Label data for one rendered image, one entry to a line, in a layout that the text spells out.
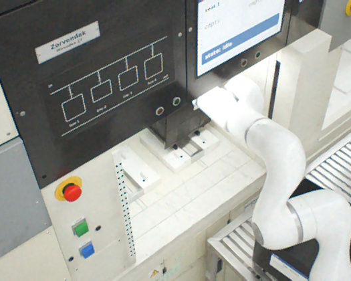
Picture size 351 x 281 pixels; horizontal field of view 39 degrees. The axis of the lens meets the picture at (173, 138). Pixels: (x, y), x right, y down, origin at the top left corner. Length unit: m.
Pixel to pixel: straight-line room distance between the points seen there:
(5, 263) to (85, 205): 0.21
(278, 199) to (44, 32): 0.59
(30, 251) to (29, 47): 0.51
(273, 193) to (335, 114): 0.94
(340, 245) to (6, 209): 0.70
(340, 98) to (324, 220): 1.01
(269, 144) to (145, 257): 0.61
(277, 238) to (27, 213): 0.53
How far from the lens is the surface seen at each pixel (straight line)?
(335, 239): 1.15
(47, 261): 1.26
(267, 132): 1.16
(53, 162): 1.04
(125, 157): 1.75
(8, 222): 1.08
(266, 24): 1.27
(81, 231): 1.23
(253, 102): 1.35
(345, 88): 2.13
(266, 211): 1.11
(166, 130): 1.63
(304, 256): 1.71
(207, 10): 1.09
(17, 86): 0.89
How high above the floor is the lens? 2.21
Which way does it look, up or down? 46 degrees down
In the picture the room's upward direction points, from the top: 2 degrees counter-clockwise
